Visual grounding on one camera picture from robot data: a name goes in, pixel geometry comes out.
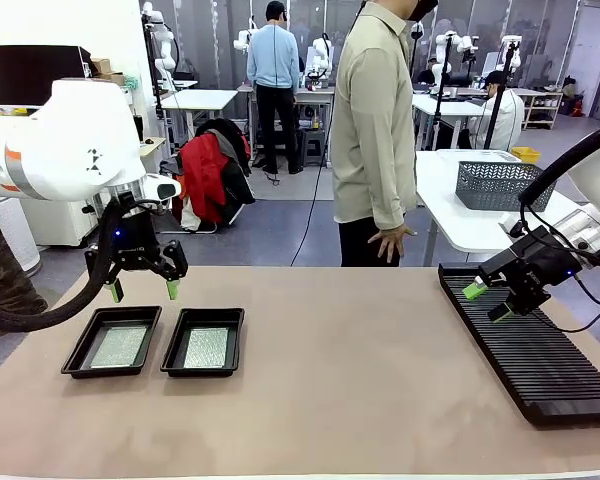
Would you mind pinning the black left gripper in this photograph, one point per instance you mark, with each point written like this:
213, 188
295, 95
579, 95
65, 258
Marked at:
132, 235

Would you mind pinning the black camera tripod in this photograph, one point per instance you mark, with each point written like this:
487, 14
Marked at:
441, 100
498, 100

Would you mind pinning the red jacket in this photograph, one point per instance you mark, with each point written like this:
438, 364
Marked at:
205, 175

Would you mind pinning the pale purple door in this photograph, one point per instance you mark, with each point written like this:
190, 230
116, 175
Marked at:
592, 55

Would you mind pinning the white cylindrical air purifier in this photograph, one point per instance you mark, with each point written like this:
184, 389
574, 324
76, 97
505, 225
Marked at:
15, 235

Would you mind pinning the grey mesh basket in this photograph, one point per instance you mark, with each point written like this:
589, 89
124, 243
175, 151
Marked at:
490, 187

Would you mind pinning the person in beige shirt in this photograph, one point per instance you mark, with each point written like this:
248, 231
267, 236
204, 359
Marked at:
370, 115

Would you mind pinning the black tumbler with straw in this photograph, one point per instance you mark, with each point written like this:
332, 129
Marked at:
140, 127

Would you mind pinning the brown cardboard box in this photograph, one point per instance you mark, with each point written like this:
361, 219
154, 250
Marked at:
115, 79
102, 65

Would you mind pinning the person's right forearm beige sleeve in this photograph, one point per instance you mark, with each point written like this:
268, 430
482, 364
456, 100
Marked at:
392, 195

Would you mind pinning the white side table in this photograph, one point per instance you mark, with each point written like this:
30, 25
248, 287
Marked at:
445, 200

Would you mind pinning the person in blue sweater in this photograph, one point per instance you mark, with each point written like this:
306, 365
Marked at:
275, 55

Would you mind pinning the pale storage shelf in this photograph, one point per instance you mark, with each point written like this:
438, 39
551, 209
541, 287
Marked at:
542, 107

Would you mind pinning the red fire extinguisher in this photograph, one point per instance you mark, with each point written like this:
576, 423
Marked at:
577, 106

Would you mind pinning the yellow bin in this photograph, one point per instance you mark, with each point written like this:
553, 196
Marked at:
525, 154

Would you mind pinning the small beige desk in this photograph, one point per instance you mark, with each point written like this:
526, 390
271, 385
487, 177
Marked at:
155, 147

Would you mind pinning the person in white hoodie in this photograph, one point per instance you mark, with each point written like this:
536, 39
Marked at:
505, 115

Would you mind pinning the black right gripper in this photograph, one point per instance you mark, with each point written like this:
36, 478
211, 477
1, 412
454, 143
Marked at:
540, 265

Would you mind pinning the chair with red jacket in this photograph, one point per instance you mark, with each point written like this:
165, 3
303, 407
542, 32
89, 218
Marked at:
237, 185

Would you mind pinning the black ESD tray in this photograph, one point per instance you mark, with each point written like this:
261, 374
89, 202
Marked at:
80, 360
175, 362

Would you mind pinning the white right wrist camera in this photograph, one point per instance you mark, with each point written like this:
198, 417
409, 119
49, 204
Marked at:
510, 222

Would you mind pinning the black computer monitor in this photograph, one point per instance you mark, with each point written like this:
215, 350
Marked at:
20, 70

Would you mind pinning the black slotted board rack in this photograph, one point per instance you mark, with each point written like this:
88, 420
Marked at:
540, 370

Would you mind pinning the person in camouflage trousers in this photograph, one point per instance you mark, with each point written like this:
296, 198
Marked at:
0, 270

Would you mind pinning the green circuit board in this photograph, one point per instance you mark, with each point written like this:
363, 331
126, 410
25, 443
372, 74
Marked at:
206, 347
120, 346

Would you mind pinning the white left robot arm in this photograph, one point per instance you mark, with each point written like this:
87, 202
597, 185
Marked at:
70, 145

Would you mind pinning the person's right hand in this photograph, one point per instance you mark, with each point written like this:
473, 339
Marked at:
390, 242

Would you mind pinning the white workshop table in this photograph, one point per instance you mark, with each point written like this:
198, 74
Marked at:
450, 107
200, 99

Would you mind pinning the grey step stool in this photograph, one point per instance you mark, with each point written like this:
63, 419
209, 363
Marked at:
314, 147

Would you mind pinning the white cabinet wooden top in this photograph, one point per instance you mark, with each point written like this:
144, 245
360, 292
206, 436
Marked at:
55, 225

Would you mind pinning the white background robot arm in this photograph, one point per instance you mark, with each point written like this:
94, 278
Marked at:
242, 40
515, 57
166, 50
320, 55
460, 45

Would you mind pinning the white workbench with shelves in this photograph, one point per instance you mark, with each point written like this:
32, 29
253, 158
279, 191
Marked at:
315, 95

